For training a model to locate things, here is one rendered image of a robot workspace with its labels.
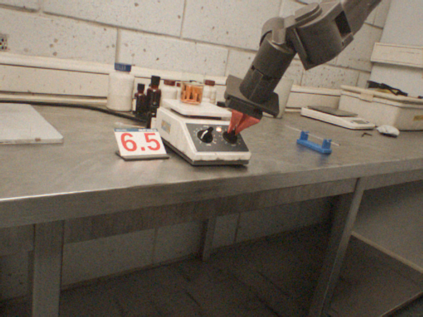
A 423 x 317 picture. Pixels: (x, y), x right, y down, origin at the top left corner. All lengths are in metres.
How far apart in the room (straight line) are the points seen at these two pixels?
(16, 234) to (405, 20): 2.00
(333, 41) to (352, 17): 0.05
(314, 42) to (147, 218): 0.38
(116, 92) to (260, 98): 0.53
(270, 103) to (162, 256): 1.06
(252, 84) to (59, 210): 0.36
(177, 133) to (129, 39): 0.59
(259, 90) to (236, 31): 0.85
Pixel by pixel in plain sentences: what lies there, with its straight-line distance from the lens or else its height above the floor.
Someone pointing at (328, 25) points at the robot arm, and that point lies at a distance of 0.60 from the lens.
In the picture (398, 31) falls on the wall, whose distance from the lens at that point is 2.21.
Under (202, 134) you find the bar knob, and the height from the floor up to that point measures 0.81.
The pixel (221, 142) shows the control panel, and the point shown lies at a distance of 0.70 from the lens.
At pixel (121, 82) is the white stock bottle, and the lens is 1.06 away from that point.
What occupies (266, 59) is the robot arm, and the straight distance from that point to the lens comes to 0.61.
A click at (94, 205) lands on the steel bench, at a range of 0.54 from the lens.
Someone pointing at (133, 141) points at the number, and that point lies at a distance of 0.69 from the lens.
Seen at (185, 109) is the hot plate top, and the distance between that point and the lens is 0.72.
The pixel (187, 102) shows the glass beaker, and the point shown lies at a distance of 0.77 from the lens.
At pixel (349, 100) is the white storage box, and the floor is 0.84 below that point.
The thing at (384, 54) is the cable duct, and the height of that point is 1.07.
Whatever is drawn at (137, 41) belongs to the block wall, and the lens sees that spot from 1.25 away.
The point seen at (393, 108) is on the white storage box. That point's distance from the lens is 1.71.
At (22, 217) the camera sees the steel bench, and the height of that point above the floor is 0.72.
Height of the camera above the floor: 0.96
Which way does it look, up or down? 16 degrees down
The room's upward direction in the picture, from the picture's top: 9 degrees clockwise
